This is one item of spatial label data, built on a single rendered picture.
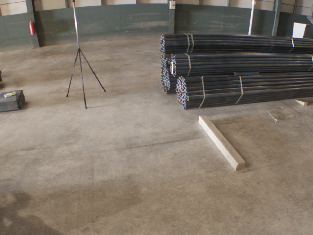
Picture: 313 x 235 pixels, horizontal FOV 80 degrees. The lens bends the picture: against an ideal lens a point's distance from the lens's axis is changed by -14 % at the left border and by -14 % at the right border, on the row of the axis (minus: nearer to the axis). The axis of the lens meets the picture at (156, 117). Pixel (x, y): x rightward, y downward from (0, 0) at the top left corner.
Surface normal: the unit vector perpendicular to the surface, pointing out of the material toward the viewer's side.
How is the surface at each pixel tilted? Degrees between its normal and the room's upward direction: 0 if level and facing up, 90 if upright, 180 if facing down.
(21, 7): 90
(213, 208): 0
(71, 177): 0
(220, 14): 90
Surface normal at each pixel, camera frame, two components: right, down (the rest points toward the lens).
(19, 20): 0.22, 0.48
